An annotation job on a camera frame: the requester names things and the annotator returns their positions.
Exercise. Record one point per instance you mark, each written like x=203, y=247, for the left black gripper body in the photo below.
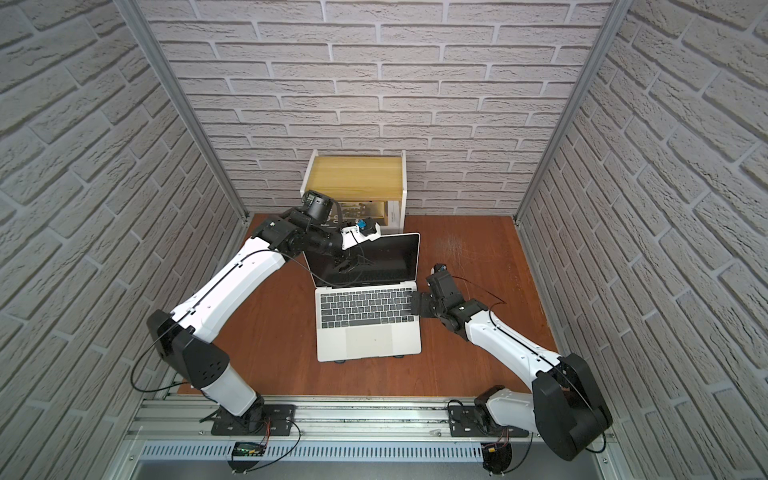
x=346, y=260

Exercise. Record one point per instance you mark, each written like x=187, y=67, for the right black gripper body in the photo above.
x=433, y=313

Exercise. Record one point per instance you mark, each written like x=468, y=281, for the silver laptop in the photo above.
x=366, y=312

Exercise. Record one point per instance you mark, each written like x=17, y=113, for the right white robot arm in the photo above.
x=565, y=406

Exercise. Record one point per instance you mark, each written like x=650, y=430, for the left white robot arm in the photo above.
x=184, y=338

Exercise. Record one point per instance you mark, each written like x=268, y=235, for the grey folding laptop stand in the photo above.
x=393, y=357

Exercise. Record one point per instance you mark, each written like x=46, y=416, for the Folio-02 book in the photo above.
x=386, y=213

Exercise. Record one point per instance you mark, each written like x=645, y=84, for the white shelf with wooden top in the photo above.
x=358, y=178

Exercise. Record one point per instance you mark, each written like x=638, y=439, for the right black round module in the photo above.
x=496, y=457

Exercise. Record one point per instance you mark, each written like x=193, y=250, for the right corner aluminium profile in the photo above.
x=606, y=35

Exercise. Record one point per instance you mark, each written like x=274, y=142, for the corner aluminium profile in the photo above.
x=606, y=35
x=141, y=30

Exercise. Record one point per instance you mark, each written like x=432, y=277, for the left green circuit board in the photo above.
x=248, y=450

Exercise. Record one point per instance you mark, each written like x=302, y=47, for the left corner aluminium profile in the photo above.
x=141, y=30

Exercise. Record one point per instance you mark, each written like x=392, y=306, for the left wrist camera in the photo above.
x=360, y=231

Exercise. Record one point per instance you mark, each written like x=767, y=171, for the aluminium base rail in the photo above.
x=308, y=428

